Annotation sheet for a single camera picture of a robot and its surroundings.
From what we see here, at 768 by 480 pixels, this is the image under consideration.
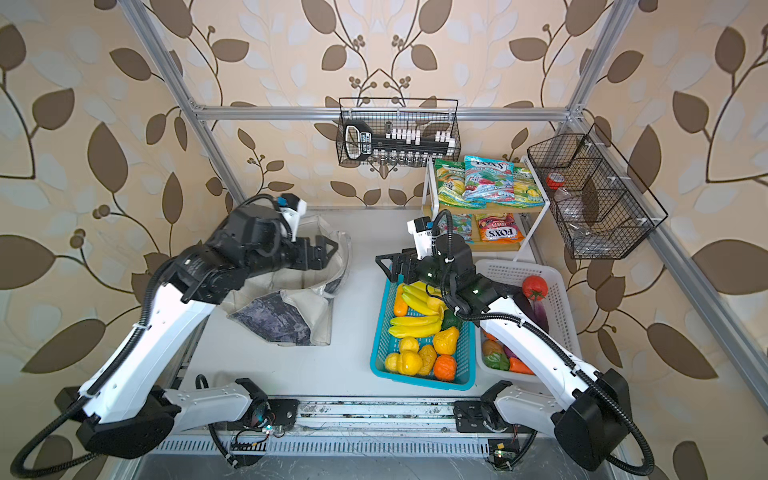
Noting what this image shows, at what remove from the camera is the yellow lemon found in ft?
2.70

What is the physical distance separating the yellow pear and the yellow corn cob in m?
0.02

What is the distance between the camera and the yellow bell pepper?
749 mm

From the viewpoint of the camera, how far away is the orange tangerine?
0.77 meters

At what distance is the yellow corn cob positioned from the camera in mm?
779
